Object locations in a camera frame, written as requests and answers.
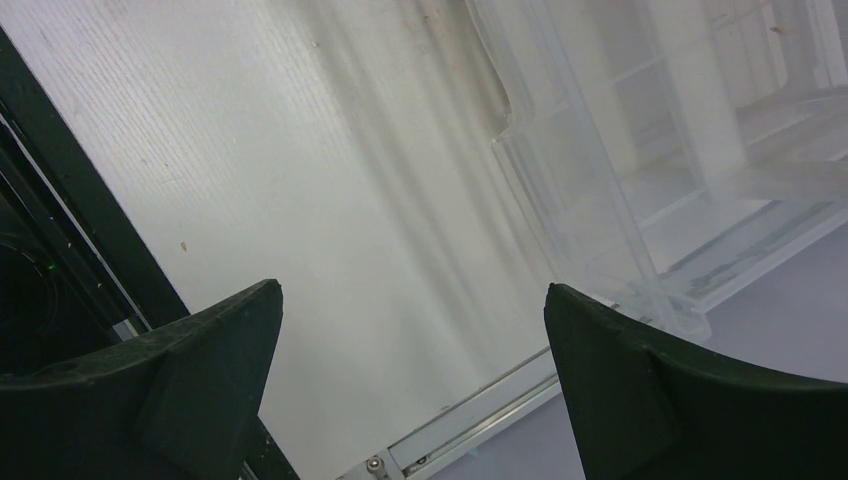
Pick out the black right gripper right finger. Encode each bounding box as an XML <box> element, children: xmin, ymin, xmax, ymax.
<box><xmin>544</xmin><ymin>284</ymin><xmax>847</xmax><ymax>479</ymax></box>

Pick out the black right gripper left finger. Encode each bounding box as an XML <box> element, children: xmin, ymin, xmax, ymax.
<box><xmin>1</xmin><ymin>279</ymin><xmax>284</xmax><ymax>479</ymax></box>

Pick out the white plastic drawer organizer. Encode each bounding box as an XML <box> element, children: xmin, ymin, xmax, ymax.
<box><xmin>468</xmin><ymin>1</ymin><xmax>847</xmax><ymax>343</ymax></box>

